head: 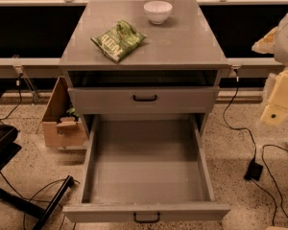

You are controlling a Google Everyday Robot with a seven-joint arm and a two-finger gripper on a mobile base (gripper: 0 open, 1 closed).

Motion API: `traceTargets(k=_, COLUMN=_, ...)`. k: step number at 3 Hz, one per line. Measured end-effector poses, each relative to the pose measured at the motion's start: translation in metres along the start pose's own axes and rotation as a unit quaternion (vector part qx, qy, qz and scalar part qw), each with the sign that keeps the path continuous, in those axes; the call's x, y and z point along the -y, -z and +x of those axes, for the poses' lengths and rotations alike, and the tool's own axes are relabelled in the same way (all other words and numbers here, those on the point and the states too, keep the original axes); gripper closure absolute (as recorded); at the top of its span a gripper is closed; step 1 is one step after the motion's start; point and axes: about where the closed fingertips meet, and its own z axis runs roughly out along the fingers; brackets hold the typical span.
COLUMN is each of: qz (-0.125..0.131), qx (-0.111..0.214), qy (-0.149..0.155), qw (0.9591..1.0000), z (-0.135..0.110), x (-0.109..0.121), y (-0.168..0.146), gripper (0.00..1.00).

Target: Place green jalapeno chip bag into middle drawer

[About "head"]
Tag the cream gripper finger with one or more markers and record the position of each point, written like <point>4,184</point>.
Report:
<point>266,44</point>
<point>276,109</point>

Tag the green jalapeno chip bag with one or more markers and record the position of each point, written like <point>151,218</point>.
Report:
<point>118,41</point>

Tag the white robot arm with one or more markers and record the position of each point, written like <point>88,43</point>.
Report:
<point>276,42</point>

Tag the grey drawer cabinet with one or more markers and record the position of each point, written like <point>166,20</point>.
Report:
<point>181,52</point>

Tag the open grey middle drawer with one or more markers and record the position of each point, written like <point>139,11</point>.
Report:
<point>145,165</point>

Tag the closed grey top drawer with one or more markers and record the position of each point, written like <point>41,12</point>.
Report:
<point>118,100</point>

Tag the black power adapter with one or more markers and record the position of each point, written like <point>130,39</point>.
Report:
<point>254,171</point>

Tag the white ceramic bowl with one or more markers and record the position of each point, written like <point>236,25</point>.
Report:
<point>158,11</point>

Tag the brown cardboard box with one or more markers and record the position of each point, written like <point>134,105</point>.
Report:
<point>60,126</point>

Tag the black top drawer handle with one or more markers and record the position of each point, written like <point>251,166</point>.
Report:
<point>144,99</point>

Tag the black open drawer handle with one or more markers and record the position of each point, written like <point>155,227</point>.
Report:
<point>146,218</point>

